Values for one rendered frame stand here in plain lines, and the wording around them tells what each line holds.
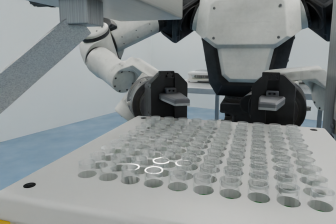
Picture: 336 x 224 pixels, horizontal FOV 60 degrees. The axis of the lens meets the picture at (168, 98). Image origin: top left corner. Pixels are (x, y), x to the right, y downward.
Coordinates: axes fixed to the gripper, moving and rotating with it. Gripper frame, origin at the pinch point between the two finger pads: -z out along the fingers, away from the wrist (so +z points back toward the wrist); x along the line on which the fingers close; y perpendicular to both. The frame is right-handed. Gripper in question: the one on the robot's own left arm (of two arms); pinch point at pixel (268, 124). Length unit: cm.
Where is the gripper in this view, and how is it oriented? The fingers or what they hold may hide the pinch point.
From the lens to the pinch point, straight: 38.9
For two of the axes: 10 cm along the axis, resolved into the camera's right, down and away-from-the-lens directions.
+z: 4.2, -1.4, 9.0
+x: 0.0, 9.9, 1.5
